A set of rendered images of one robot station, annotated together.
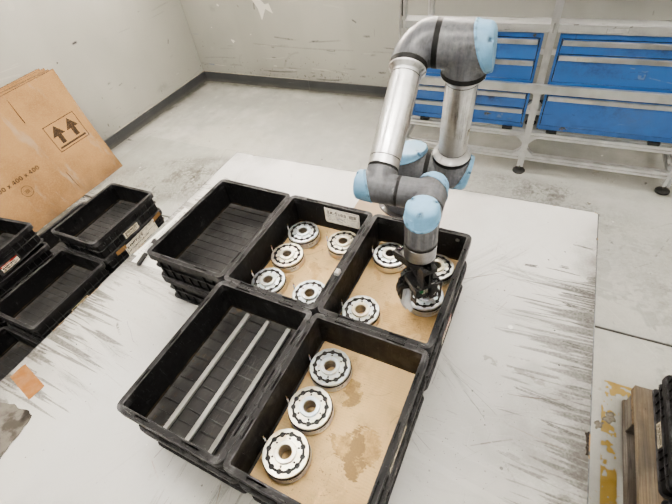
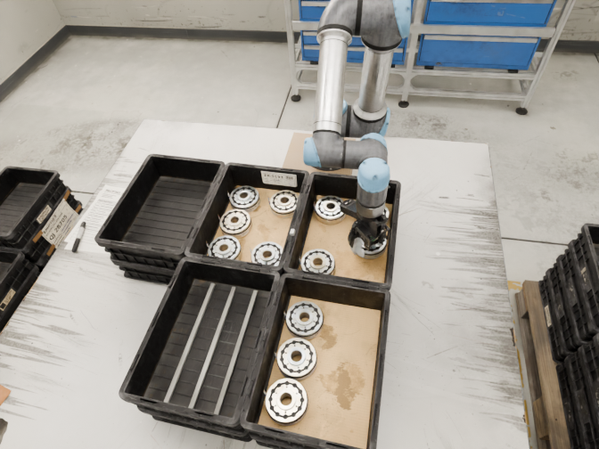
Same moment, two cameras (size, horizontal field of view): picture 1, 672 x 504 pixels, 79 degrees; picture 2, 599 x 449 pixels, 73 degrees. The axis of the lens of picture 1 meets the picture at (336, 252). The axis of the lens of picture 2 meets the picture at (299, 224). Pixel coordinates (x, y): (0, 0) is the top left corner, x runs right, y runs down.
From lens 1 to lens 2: 21 cm
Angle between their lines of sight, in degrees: 12
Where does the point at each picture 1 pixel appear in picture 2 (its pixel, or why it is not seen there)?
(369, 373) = (338, 316)
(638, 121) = (500, 53)
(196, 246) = (138, 224)
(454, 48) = (377, 18)
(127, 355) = (92, 343)
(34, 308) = not seen: outside the picture
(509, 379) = (446, 297)
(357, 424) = (339, 362)
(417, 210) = (372, 173)
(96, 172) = not seen: outside the picture
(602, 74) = (469, 12)
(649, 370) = (531, 265)
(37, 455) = not seen: outside the picture
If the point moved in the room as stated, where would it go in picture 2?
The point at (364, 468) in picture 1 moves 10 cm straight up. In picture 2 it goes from (354, 396) to (356, 385)
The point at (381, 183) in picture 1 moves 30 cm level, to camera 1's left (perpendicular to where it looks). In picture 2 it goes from (330, 150) to (217, 183)
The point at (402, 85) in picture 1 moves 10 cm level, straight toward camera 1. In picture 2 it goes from (334, 55) to (341, 77)
